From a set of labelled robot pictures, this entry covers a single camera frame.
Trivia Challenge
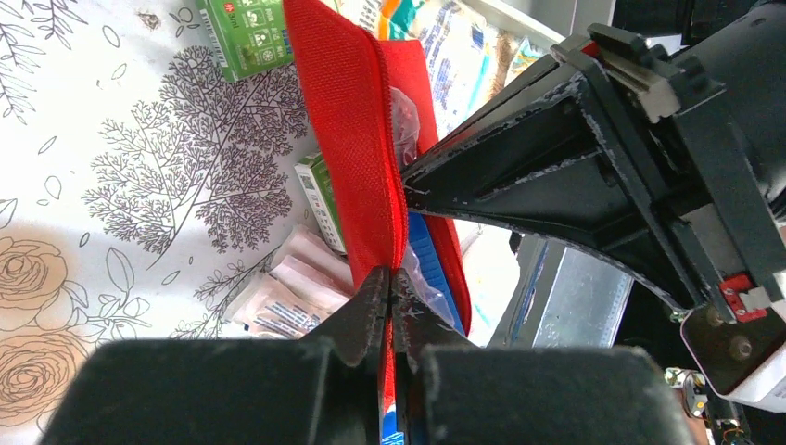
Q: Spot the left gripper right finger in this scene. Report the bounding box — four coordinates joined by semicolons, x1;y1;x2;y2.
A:
391;271;694;444

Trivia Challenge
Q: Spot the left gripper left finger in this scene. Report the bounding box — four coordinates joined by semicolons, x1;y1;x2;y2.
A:
42;267;390;444

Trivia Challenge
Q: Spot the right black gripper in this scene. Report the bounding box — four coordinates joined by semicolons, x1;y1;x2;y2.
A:
402;1;785;324

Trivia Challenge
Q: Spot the red first aid pouch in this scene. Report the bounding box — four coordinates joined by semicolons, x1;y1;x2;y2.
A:
283;1;472;427

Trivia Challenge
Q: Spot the grey plastic divider tray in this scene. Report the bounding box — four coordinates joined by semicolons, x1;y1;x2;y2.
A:
488;235;634;348

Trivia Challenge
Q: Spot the green small box lower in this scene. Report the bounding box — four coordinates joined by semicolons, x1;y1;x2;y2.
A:
294;151;347;255

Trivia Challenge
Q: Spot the green small box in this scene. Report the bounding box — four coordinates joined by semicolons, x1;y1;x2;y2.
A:
294;151;347;255
196;0;294;83

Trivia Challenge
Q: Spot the floral table mat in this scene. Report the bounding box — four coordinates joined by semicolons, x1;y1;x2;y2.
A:
1;1;317;444

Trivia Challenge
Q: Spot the green small box upper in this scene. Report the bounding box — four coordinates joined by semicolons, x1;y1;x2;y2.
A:
196;0;294;83

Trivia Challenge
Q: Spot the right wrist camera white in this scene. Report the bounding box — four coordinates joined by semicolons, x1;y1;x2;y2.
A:
680;305;785;413

